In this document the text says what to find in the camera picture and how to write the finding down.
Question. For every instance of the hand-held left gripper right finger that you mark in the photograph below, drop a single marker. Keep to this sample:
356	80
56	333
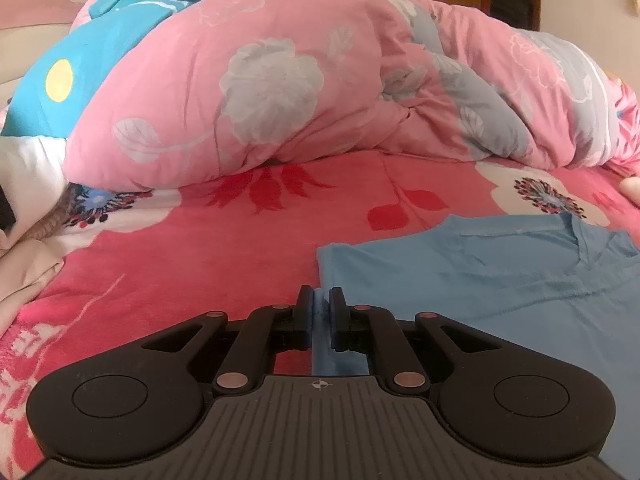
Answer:
334	310

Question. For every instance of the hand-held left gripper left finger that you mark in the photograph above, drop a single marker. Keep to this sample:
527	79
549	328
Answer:
306	305

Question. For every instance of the blue printed t-shirt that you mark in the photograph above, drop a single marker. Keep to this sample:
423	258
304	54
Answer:
475	285

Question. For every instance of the red floral blanket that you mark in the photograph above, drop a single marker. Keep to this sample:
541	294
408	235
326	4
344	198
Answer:
175	260

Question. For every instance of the pink floral quilt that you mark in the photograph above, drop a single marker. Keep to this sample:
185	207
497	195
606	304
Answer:
250	85

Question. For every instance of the beige cloth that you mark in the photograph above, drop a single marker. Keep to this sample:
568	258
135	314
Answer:
25	275

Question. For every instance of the white pillow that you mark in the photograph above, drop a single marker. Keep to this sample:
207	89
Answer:
30	170

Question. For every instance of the cream folded towel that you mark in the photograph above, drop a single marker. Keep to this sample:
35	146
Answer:
632	190

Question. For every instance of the blue printed bedding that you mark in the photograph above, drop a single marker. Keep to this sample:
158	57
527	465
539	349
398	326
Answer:
40	105

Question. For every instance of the pink and cream headboard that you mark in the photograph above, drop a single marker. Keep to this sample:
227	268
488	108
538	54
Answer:
30	10

